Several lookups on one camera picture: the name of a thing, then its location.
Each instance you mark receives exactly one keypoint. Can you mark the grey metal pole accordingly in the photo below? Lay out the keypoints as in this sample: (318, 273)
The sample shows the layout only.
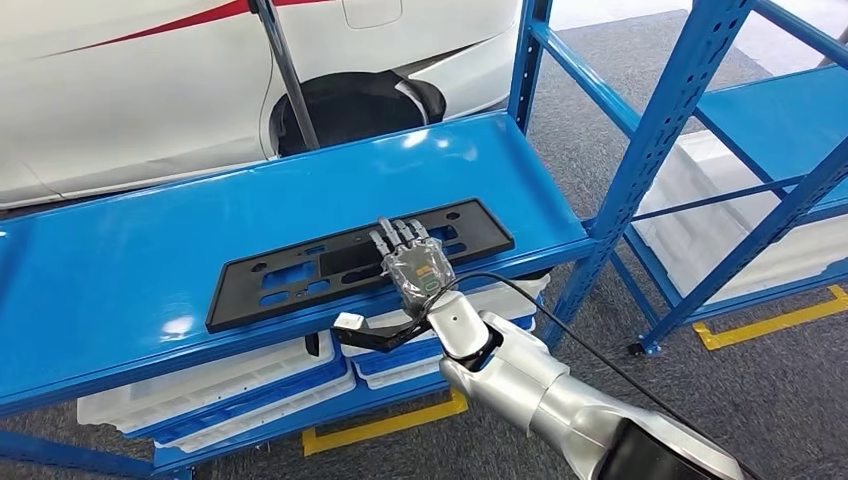
(285, 66)

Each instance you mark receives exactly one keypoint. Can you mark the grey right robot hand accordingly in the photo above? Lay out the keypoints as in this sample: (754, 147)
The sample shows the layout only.
(420, 272)

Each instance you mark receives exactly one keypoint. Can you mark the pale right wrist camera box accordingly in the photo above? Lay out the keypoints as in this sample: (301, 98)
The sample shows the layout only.
(348, 322)

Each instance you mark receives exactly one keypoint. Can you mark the black plastic car part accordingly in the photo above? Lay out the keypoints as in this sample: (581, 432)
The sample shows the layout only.
(312, 344)

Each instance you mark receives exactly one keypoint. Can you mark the black camera bracket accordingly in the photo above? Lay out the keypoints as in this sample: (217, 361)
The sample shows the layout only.
(381, 339)

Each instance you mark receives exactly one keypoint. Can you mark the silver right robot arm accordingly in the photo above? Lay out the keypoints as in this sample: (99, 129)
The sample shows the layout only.
(550, 397)

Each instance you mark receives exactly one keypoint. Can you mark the yellow floor tape mark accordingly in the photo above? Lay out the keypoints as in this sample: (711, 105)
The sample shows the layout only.
(768, 324)

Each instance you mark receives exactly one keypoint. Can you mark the black plastic mounting plate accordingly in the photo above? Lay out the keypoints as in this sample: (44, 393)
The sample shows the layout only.
(232, 298)

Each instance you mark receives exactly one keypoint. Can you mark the blue metal shelf rack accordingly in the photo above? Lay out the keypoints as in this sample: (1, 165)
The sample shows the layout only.
(132, 265)
(782, 119)

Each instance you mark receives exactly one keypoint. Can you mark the large white plastic crate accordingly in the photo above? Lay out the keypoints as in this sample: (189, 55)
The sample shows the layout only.
(702, 225)

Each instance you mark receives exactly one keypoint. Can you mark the white car body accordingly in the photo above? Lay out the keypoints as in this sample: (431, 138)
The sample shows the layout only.
(132, 99)

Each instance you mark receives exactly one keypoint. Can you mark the black car wheel arch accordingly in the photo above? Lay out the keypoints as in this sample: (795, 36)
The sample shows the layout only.
(358, 106)

